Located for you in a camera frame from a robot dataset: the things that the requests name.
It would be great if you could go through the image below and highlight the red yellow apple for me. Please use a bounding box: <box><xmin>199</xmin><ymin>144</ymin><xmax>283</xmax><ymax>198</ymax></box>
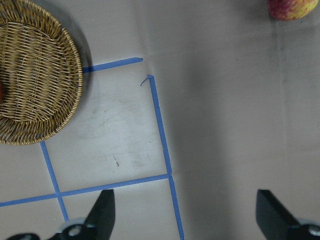
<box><xmin>267</xmin><ymin>0</ymin><xmax>319</xmax><ymax>21</ymax></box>

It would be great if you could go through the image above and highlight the dark red apple in basket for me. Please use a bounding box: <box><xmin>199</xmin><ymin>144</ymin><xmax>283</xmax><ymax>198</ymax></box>
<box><xmin>0</xmin><ymin>83</ymin><xmax>4</xmax><ymax>102</ymax></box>

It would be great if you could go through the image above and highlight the round wicker basket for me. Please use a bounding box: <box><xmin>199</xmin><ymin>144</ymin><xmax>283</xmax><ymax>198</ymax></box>
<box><xmin>0</xmin><ymin>0</ymin><xmax>83</xmax><ymax>145</ymax></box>

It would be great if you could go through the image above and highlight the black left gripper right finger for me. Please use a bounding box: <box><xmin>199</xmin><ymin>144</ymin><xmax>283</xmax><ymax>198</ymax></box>
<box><xmin>255</xmin><ymin>189</ymin><xmax>320</xmax><ymax>240</ymax></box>

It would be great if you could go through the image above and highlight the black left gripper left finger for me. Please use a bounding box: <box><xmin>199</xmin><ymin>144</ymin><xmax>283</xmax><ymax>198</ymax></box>
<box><xmin>51</xmin><ymin>189</ymin><xmax>116</xmax><ymax>240</ymax></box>

